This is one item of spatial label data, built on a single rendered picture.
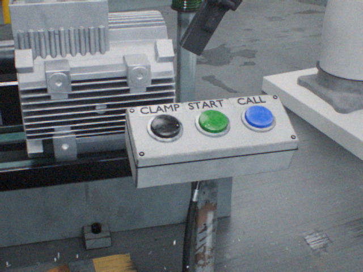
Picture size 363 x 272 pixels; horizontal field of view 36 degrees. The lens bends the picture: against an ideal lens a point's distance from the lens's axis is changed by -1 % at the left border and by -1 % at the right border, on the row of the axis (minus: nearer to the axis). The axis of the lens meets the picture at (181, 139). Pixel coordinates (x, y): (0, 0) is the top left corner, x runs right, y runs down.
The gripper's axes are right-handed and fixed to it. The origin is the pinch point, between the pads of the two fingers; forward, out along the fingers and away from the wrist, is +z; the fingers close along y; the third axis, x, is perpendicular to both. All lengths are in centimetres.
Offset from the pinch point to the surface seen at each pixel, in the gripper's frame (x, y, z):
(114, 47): -8.7, -1.5, 7.9
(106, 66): -9.1, 0.9, 10.0
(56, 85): -14.3, 3.8, 14.0
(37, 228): -7.0, 1.2, 36.2
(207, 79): 30, -53, 18
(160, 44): -4.1, 0.6, 4.4
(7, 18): -1, -246, 79
